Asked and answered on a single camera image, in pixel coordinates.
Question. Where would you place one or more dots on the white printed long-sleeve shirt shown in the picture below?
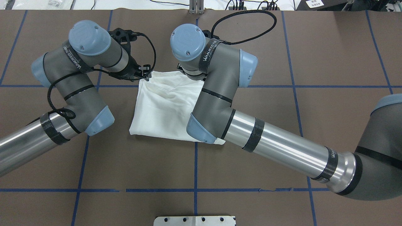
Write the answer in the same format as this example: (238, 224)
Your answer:
(164, 104)

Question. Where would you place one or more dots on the aluminium frame post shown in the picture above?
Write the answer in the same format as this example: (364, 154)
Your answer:
(196, 7)

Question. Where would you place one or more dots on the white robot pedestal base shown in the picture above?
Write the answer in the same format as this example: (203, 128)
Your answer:
(195, 221)

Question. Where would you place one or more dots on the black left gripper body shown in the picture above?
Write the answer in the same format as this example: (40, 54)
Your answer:
(133, 68)

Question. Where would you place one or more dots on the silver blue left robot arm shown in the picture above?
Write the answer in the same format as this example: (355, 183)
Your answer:
(76, 105)

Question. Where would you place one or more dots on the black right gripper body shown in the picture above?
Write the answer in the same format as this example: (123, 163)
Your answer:
(181, 68)

